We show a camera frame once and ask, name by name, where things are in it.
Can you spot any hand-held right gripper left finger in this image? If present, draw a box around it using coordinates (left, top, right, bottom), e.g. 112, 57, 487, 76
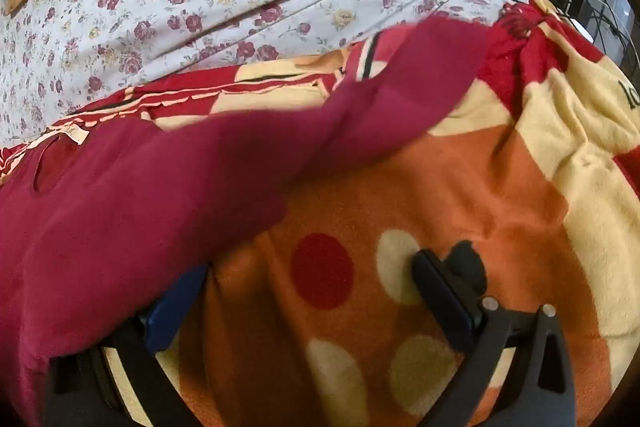
44, 263, 210, 427

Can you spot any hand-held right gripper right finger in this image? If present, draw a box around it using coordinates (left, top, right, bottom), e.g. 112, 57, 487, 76
411, 249, 577, 427

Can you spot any maroon knit garment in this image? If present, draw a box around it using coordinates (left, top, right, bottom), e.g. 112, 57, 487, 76
0, 14, 493, 427

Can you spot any orange red cream printed blanket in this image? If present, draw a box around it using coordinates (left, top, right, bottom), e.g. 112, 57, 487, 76
0, 0, 640, 427

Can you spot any black power strip with plugs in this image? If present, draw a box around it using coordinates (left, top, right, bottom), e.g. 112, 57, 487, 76
539, 0, 597, 22

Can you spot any black cables and power strip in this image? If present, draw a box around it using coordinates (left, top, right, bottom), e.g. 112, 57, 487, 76
537, 0, 637, 62

